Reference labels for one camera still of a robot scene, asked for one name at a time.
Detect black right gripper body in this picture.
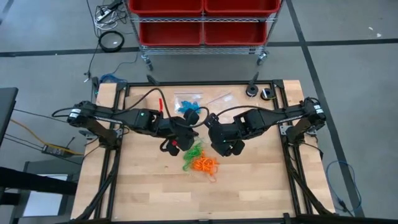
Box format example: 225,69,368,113
204,113,246,157

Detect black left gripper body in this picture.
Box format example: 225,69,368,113
160,108,200,157

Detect green rubber band bunch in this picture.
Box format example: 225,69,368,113
182,141,205,172

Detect orange rubber band bunch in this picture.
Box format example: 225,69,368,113
191,156,220,184

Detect black angled strut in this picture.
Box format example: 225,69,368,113
146,73,160,86
249,71,261,87

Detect red plastic bin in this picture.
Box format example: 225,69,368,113
129,0,205,17
203,21,269,47
203,0,282,17
139,21,204,47

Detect black power brick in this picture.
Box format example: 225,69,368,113
41,143,76,157

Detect white power strip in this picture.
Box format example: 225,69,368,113
95,8,113,22

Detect black beam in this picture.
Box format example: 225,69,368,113
0,166,78,197

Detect black desk panel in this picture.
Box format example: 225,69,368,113
0,86,19,147

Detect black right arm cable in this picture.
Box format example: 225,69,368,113
216,105,282,118

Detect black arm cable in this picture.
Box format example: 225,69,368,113
123,88,210,128
216,105,282,118

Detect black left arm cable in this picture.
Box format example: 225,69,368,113
123,88,210,128

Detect black aluminium table frame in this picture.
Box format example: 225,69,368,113
71,79,336,224

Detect yellow wire spool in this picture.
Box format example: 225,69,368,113
260,87,276,101

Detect chrome wire shelf rack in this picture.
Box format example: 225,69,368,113
124,0,284,71

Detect blue coiled cable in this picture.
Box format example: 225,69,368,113
99,73,121,84

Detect black cable bundle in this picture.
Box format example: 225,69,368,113
281,136,335,217
76,146,124,222

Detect white coiled cable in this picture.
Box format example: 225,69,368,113
94,11,121,31

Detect thin looped cable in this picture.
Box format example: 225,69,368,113
325,160,364,217

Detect yellow cable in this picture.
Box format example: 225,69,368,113
10,119,77,156

